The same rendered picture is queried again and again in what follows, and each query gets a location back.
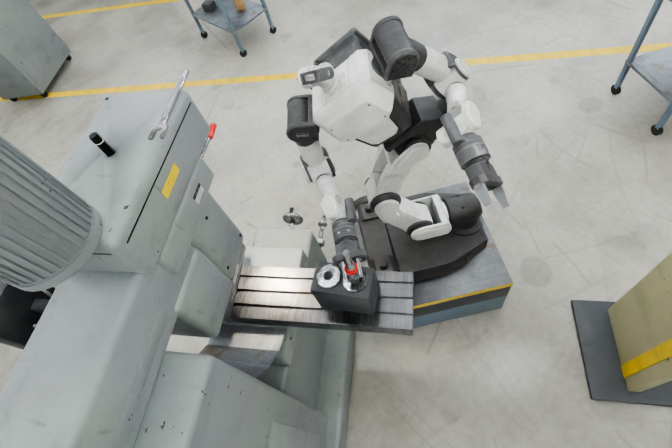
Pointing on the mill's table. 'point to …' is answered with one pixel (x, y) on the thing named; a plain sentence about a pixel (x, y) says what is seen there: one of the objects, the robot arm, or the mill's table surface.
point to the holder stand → (345, 289)
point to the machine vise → (234, 285)
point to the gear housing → (186, 219)
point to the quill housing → (217, 237)
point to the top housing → (135, 175)
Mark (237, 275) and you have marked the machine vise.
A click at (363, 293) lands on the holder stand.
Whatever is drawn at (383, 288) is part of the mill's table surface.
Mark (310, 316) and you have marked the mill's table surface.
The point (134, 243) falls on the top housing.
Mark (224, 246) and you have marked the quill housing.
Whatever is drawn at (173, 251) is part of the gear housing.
